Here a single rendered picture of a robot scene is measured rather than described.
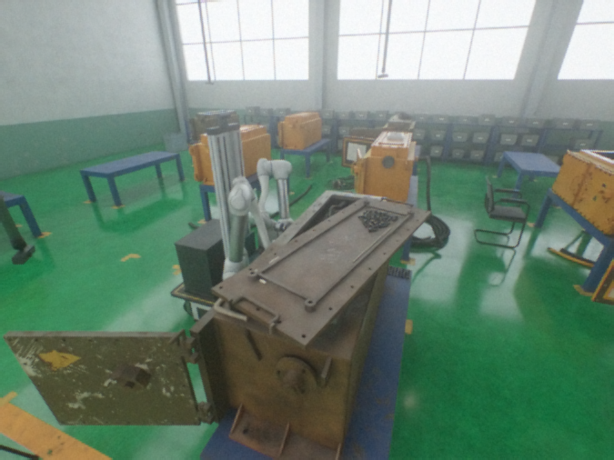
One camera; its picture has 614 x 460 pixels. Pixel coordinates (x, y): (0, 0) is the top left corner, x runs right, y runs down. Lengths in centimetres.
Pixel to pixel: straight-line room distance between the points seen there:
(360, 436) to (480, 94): 977
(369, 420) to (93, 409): 125
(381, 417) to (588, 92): 1033
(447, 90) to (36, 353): 1019
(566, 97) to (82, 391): 1105
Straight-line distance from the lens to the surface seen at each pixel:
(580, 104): 1110
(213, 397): 151
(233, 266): 216
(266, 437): 160
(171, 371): 140
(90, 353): 147
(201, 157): 498
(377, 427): 166
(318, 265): 126
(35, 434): 294
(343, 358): 109
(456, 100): 1042
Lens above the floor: 206
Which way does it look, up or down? 27 degrees down
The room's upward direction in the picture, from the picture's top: straight up
